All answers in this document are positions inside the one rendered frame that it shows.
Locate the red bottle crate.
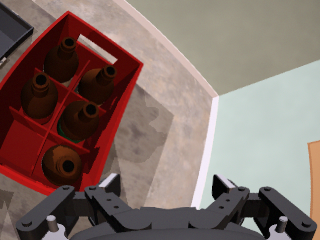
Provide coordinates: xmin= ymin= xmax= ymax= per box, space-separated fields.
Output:
xmin=0 ymin=11 xmax=144 ymax=196

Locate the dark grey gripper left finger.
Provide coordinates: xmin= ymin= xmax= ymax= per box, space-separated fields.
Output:
xmin=15 ymin=173 xmax=152 ymax=240

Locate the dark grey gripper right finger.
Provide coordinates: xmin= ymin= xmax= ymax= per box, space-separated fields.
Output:
xmin=188 ymin=174 xmax=317 ymax=240

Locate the grey rectangular tray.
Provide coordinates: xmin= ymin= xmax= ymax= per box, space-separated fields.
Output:
xmin=0 ymin=2 xmax=34 ymax=61

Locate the brown glass bottle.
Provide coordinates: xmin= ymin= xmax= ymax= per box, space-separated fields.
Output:
xmin=20 ymin=72 xmax=58 ymax=125
xmin=41 ymin=144 xmax=82 ymax=186
xmin=43 ymin=37 xmax=79 ymax=87
xmin=74 ymin=64 xmax=117 ymax=107
xmin=57 ymin=100 xmax=99 ymax=144

